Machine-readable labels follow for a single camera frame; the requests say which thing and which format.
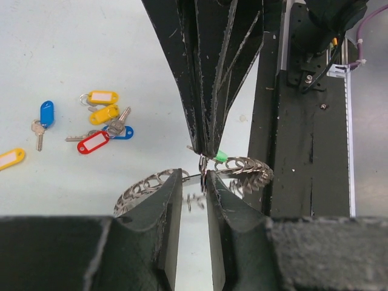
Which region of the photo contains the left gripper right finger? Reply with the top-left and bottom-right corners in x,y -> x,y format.
206,171 -> 387,290

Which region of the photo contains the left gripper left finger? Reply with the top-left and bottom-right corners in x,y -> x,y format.
1,169 -> 182,290

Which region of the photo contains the yellow tag key far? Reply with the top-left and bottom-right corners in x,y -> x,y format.
0,148 -> 25,170

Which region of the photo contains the yellow tag key left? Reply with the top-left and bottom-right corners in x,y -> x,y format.
88,104 -> 119,125

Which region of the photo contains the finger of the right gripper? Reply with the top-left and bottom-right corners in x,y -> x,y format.
195,1 -> 264,156
142,1 -> 205,155

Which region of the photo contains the green tag key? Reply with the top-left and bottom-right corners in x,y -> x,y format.
198,150 -> 229,166

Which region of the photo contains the blue tag key near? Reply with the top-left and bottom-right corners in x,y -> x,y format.
103,107 -> 132,139

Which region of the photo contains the red tag key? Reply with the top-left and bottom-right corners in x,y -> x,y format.
65,130 -> 110,155

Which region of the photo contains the grey slotted cable duct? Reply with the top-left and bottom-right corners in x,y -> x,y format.
327,39 -> 357,218

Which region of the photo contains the blue tag key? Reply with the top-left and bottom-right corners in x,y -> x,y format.
31,101 -> 55,152
103,107 -> 132,139

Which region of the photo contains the yellow tag key right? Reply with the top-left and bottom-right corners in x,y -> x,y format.
79,90 -> 119,107

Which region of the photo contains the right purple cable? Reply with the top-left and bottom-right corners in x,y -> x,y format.
347,4 -> 388,70

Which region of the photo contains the yellow tag key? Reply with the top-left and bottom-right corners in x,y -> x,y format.
79,90 -> 119,107
0,148 -> 25,170
88,104 -> 119,125

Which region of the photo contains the metal ring key organizer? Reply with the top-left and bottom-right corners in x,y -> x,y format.
113,154 -> 275,218

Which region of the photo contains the blue tag key far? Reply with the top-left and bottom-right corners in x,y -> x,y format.
31,101 -> 55,152

